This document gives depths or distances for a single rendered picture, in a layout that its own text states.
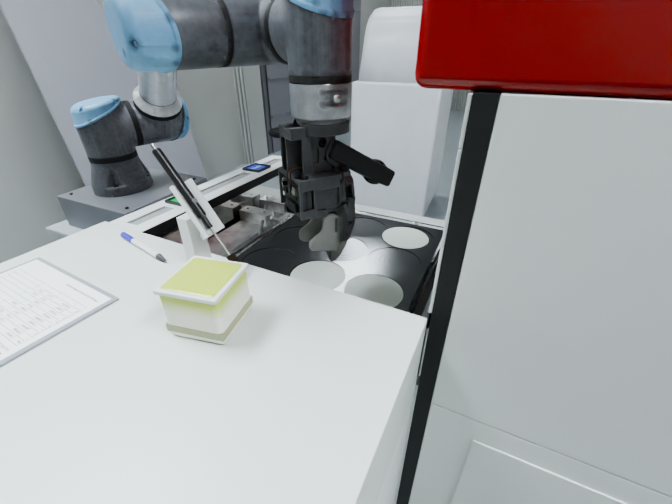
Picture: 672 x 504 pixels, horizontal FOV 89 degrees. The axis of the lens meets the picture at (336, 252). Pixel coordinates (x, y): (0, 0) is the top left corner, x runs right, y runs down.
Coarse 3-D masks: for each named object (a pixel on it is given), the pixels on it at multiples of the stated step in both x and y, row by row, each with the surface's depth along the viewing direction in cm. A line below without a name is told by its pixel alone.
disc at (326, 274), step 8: (304, 264) 65; (312, 264) 65; (320, 264) 65; (328, 264) 65; (296, 272) 63; (304, 272) 63; (312, 272) 63; (320, 272) 63; (328, 272) 63; (336, 272) 63; (344, 272) 63; (304, 280) 60; (312, 280) 60; (320, 280) 60; (328, 280) 60; (336, 280) 60
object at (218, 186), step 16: (272, 160) 104; (224, 176) 90; (240, 176) 92; (256, 176) 90; (208, 192) 82; (224, 192) 81; (144, 208) 72; (160, 208) 73; (176, 208) 72; (128, 224) 66; (144, 224) 66
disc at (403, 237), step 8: (384, 232) 76; (392, 232) 76; (400, 232) 76; (408, 232) 76; (416, 232) 76; (384, 240) 73; (392, 240) 73; (400, 240) 73; (408, 240) 73; (416, 240) 73; (424, 240) 73; (408, 248) 70
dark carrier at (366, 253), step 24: (360, 216) 83; (264, 240) 73; (288, 240) 73; (360, 240) 73; (432, 240) 73; (264, 264) 65; (288, 264) 65; (336, 264) 65; (360, 264) 65; (384, 264) 65; (408, 264) 65; (336, 288) 58; (408, 288) 58
